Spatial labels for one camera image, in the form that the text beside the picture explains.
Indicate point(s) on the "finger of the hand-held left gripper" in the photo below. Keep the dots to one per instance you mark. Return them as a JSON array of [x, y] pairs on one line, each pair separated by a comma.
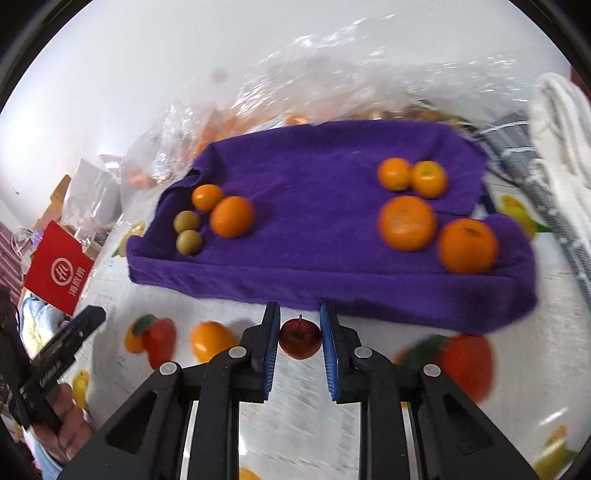
[[81, 330]]

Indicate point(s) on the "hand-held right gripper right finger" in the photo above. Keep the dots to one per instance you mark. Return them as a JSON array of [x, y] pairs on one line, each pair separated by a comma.
[[330, 360]]

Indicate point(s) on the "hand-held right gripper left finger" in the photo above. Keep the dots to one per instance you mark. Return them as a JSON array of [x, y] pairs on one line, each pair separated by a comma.
[[270, 360]]

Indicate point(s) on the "small red apple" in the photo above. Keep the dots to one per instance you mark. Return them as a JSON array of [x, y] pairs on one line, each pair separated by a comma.
[[300, 337]]

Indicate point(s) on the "yellow small fruit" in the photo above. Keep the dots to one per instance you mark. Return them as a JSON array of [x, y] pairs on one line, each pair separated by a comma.
[[189, 242]]

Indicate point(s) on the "small orange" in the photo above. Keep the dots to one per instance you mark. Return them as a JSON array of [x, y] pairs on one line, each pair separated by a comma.
[[395, 174], [232, 216], [429, 179], [207, 197]]

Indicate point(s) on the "small green round fruit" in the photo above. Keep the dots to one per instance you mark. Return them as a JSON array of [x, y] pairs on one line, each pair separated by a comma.
[[187, 221]]

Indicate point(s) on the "large blemished orange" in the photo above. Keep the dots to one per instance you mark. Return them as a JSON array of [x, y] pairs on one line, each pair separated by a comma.
[[407, 223]]

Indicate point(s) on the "large orange with stem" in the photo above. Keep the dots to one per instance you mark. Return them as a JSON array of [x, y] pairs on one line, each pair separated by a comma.
[[467, 246]]

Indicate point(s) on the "person's left hand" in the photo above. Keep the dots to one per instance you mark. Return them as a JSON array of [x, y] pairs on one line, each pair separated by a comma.
[[71, 434]]

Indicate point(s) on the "light blue printed cloth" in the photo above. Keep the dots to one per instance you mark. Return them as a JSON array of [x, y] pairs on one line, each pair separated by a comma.
[[39, 314]]

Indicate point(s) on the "red paper bag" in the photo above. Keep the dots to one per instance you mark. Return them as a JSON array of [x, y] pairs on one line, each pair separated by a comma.
[[57, 267]]

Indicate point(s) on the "blue denim pants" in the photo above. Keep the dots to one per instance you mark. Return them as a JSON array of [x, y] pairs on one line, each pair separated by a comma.
[[45, 466]]

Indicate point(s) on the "fruit printed white tablecloth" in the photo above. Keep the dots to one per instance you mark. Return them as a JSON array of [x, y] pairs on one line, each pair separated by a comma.
[[300, 438]]

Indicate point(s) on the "dark red striped cloth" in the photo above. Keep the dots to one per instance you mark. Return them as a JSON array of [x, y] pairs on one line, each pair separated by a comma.
[[9, 258]]

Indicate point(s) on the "cardboard box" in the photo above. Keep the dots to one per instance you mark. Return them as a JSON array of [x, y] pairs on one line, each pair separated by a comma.
[[59, 196]]

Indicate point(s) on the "white plastic bag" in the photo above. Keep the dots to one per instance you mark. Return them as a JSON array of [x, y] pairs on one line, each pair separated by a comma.
[[92, 194]]

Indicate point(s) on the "purple towel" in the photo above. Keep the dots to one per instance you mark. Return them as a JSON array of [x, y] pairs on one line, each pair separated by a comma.
[[314, 207]]

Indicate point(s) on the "bagged orange fruit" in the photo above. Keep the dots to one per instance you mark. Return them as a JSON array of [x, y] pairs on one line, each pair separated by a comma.
[[141, 179]]

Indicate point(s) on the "small clear plastic bag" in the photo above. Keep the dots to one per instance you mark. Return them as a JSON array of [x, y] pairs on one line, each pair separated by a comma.
[[175, 134]]

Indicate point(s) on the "brown dried snacks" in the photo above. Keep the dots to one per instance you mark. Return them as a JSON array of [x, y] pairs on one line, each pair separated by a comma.
[[415, 114]]

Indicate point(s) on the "grey checked cloth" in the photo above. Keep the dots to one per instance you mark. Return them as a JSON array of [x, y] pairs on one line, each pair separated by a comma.
[[517, 143]]

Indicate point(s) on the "large clear plastic bag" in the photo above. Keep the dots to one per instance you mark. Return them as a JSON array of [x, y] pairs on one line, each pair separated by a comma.
[[369, 74]]

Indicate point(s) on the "white towel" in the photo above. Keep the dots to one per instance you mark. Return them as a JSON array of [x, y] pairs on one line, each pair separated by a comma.
[[563, 138]]

